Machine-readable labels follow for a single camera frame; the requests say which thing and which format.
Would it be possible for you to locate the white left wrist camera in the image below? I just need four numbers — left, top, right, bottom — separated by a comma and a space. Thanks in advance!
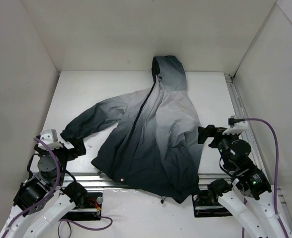
40, 129, 63, 150

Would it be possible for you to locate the aluminium rail table edge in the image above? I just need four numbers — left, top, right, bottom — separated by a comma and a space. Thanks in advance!
74, 173, 231, 191
224, 73, 292, 238

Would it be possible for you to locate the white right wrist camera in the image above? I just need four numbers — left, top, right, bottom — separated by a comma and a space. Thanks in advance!
222, 116, 248, 135

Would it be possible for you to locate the black loose cable loop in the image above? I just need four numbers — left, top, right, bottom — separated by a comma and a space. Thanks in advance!
57, 218, 72, 238

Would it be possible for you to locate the grey gradient hooded jacket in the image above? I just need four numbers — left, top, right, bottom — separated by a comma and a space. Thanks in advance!
61, 56, 203, 203

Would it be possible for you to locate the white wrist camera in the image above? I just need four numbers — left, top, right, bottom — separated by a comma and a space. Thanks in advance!
222, 116, 248, 135
40, 129, 63, 150

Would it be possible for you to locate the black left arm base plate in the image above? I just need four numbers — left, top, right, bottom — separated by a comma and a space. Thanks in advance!
62, 191, 103, 222

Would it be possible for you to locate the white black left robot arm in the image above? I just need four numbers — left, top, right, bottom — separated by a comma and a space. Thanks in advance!
0, 134, 87, 238

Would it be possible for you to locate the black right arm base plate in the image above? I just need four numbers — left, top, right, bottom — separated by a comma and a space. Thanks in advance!
192, 190, 232, 218

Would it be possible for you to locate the aluminium rail front table edge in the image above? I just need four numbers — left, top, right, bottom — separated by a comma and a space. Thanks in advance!
74, 173, 231, 191

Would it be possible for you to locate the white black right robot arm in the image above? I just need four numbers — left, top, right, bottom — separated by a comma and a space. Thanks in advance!
198, 125, 292, 238

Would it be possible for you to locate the aluminium rail right table edge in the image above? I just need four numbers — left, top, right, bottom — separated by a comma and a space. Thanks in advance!
224, 73, 292, 238

